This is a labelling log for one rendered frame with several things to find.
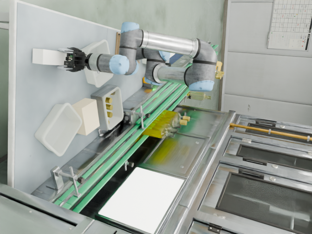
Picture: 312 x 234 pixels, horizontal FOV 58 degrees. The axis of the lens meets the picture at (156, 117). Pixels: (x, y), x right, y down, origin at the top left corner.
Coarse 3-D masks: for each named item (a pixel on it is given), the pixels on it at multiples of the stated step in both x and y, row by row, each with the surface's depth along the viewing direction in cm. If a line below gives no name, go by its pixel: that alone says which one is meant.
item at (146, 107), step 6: (168, 84) 220; (174, 84) 219; (162, 90) 211; (168, 90) 210; (156, 96) 202; (162, 96) 201; (150, 102) 194; (156, 102) 193; (144, 108) 186; (150, 108) 185
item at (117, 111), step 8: (104, 96) 158; (112, 96) 174; (120, 96) 172; (104, 104) 158; (112, 104) 177; (120, 104) 175; (104, 112) 161; (112, 112) 180; (120, 112) 177; (112, 120) 175; (120, 120) 176
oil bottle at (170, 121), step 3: (159, 117) 196; (162, 117) 196; (156, 120) 193; (159, 120) 193; (162, 120) 192; (165, 120) 192; (168, 120) 192; (171, 120) 192; (168, 123) 190; (171, 123) 190; (171, 126) 190
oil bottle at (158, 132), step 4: (148, 128) 185; (152, 128) 184; (156, 128) 184; (160, 128) 184; (164, 128) 183; (144, 132) 187; (148, 132) 186; (152, 132) 184; (156, 132) 182; (160, 132) 181; (164, 132) 181; (156, 136) 184; (160, 136) 183; (164, 136) 182
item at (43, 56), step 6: (36, 54) 118; (42, 54) 116; (48, 54) 119; (54, 54) 122; (60, 54) 125; (36, 60) 118; (42, 60) 117; (48, 60) 119; (54, 60) 122; (60, 60) 125
